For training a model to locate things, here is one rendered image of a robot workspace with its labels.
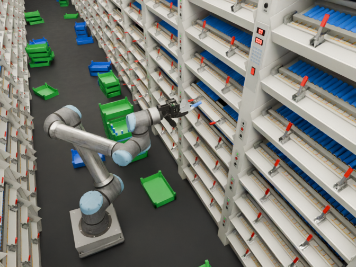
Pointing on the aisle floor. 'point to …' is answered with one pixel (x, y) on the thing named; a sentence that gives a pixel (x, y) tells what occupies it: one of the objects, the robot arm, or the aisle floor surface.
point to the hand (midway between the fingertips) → (191, 107)
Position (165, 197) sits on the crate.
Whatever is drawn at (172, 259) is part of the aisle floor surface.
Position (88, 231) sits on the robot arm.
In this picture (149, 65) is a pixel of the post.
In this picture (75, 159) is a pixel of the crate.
